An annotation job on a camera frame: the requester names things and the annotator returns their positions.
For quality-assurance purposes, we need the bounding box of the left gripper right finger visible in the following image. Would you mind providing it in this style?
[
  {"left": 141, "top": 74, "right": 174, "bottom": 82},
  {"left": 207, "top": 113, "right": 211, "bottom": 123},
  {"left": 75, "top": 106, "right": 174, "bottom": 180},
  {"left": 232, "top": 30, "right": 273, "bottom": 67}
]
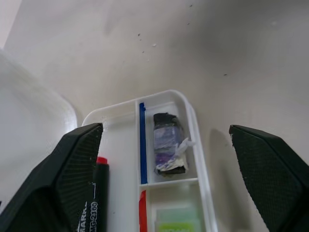
[{"left": 228, "top": 124, "right": 309, "bottom": 232}]

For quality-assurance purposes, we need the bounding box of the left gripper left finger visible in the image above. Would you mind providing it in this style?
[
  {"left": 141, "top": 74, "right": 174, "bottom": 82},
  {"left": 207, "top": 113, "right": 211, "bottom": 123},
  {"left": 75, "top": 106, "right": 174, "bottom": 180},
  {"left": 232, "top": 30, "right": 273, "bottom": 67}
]
[{"left": 0, "top": 122, "right": 104, "bottom": 232}]

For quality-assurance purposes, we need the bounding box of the black marker with red cap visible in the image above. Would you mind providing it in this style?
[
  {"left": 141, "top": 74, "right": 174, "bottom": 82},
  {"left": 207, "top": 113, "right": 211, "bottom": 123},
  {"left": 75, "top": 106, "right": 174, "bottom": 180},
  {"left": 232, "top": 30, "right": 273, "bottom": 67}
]
[{"left": 74, "top": 156, "right": 112, "bottom": 232}]

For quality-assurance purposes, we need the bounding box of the green highlighter pen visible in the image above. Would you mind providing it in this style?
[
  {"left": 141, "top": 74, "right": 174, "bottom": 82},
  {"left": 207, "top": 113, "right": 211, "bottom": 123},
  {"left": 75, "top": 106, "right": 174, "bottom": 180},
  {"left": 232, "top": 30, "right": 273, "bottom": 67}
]
[{"left": 155, "top": 207, "right": 202, "bottom": 232}]

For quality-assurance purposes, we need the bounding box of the black eraser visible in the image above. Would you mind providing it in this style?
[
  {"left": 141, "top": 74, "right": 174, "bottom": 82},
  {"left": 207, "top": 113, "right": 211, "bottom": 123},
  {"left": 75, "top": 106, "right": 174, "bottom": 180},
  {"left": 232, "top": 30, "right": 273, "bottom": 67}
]
[{"left": 153, "top": 112, "right": 197, "bottom": 176}]

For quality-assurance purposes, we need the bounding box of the white open pencil case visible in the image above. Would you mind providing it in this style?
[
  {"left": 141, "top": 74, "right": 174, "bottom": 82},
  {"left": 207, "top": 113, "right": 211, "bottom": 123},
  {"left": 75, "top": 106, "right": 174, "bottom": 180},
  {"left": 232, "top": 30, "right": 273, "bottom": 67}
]
[{"left": 0, "top": 48, "right": 219, "bottom": 232}]

